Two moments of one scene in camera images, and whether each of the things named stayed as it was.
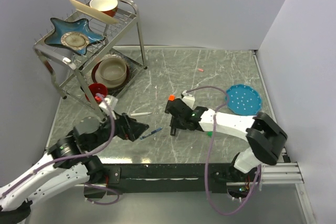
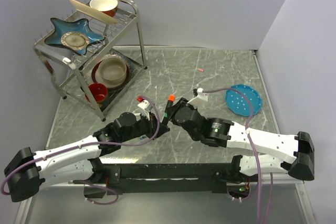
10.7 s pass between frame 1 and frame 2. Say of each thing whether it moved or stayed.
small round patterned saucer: stayed
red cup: stayed
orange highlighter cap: stayed
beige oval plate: stayed
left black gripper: moved
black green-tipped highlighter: moved
